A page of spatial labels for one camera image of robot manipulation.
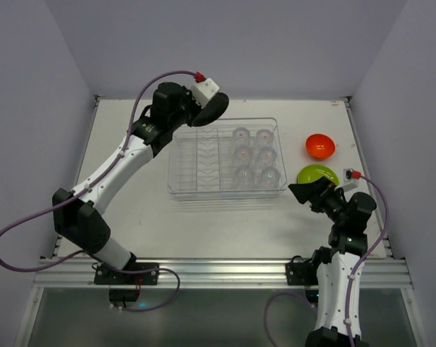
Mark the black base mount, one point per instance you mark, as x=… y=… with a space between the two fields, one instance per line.
x=139 y=274
x=301 y=272

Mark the orange plastic bowl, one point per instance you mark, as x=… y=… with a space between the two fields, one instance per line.
x=320 y=146

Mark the left black controller box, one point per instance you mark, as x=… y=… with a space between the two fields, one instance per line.
x=123 y=296

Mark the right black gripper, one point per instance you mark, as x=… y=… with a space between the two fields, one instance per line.
x=321 y=197

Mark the right black controller box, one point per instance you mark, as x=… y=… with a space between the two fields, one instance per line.
x=312 y=295

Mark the black plate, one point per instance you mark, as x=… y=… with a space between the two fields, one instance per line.
x=212 y=111

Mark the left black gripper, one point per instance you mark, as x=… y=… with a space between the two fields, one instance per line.
x=197 y=109

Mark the aluminium front rail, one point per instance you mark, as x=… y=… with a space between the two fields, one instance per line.
x=224 y=274

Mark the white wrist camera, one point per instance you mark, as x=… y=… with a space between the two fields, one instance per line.
x=351 y=179
x=204 y=91

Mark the clear glass back left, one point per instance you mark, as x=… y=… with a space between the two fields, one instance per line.
x=241 y=136

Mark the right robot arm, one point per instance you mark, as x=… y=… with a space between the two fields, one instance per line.
x=338 y=267

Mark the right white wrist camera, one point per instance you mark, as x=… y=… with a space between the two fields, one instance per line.
x=351 y=179

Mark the clear glass back right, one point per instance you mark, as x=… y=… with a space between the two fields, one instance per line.
x=264 y=138

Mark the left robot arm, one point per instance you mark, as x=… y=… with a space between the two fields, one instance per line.
x=78 y=213

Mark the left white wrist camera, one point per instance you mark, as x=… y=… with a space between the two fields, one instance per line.
x=204 y=91

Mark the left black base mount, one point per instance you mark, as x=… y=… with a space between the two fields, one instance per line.
x=139 y=274

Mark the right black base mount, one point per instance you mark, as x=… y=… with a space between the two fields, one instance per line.
x=301 y=272

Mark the clear glass front left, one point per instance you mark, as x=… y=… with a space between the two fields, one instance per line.
x=244 y=178

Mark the black controller box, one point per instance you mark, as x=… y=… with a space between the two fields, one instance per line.
x=123 y=296
x=312 y=295

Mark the clear glass middle left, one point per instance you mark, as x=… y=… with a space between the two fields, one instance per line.
x=242 y=156

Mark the clear glass front right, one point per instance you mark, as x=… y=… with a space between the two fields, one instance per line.
x=269 y=178

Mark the clear glass middle right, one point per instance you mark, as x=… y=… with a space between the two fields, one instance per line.
x=266 y=157

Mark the clear plastic dish rack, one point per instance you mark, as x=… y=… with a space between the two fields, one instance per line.
x=200 y=161

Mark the lime green plate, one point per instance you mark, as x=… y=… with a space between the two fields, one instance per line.
x=314 y=172

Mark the clear glass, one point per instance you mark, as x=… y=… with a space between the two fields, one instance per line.
x=264 y=138
x=242 y=156
x=266 y=157
x=269 y=178
x=244 y=178
x=241 y=136

